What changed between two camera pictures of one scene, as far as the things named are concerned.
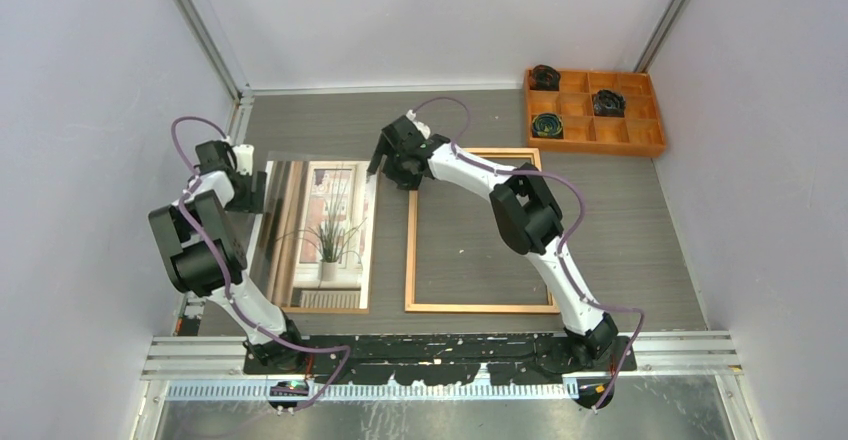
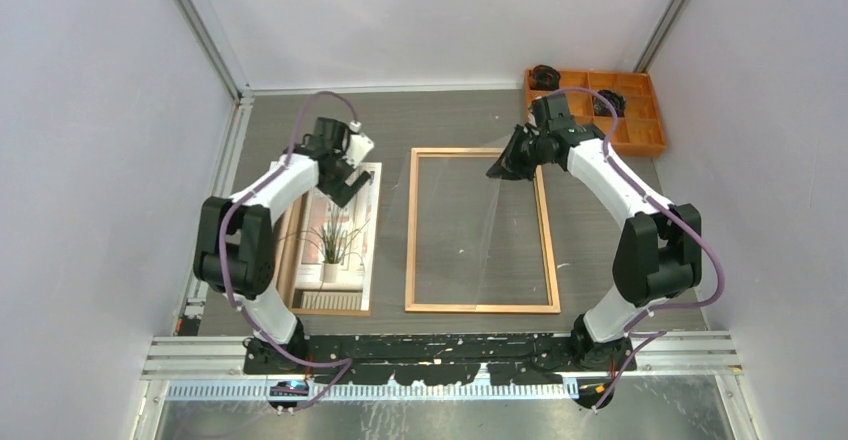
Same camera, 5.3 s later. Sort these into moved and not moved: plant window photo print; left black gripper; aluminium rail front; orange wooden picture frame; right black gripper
Moved: left black gripper; right black gripper
Not moved: aluminium rail front; plant window photo print; orange wooden picture frame
